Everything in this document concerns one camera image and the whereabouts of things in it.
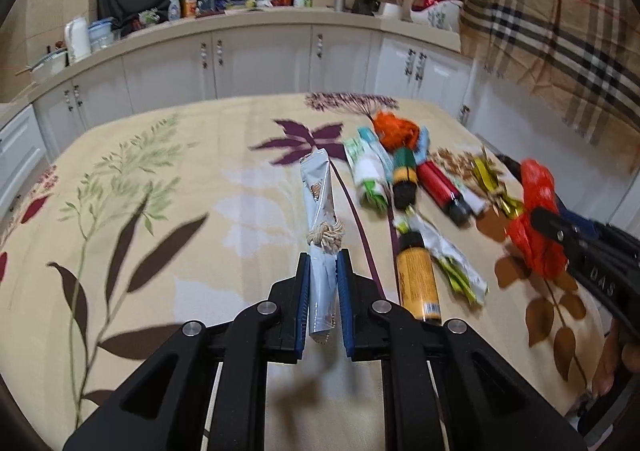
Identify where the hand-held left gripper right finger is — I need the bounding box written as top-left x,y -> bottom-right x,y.
337,252 -> 586,451

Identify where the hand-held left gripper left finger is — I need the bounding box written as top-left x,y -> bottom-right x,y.
62,253 -> 310,451

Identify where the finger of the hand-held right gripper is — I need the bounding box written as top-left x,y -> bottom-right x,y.
497,153 -> 601,238
531,207 -> 588,272

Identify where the red plastic bag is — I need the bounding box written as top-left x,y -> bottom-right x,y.
505,158 -> 568,279

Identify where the white rope knot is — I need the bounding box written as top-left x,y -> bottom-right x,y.
306,220 -> 345,248

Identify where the yellow spray can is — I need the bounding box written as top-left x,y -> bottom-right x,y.
395,228 -> 443,324

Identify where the gold foil wrapper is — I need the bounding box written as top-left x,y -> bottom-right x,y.
470,148 -> 525,220

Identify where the silver green snack wrapper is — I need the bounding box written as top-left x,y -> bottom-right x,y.
392,213 -> 488,306

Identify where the silver blue sachet packet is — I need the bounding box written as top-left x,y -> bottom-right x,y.
299,148 -> 346,347

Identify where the red tube with black cap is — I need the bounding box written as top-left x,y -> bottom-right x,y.
416,161 -> 486,227

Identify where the white tube with green print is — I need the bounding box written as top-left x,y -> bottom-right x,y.
344,136 -> 392,210

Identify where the green yellow black bottle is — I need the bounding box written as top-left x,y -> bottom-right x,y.
391,146 -> 420,212

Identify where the person's right hand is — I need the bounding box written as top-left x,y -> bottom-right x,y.
592,323 -> 623,394

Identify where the floral tablecloth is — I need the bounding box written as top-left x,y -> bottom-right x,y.
0,91 -> 631,451

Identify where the light blue tube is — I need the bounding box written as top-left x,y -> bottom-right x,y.
357,127 -> 396,182

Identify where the orange plastic bag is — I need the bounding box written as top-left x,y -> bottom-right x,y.
370,111 -> 420,149

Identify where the plaid cloth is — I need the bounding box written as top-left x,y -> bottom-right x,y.
460,0 -> 640,146

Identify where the white kitchen cabinet unit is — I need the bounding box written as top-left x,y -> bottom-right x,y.
0,23 -> 640,252

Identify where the red and white appliance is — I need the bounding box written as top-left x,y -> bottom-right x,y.
410,0 -> 463,29

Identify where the beige kitchen countertop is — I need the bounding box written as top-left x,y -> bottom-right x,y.
0,6 -> 461,132

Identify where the clear container with blue lid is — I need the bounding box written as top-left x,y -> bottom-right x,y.
89,18 -> 118,50

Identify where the white electric kettle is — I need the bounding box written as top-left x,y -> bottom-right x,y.
64,17 -> 92,62

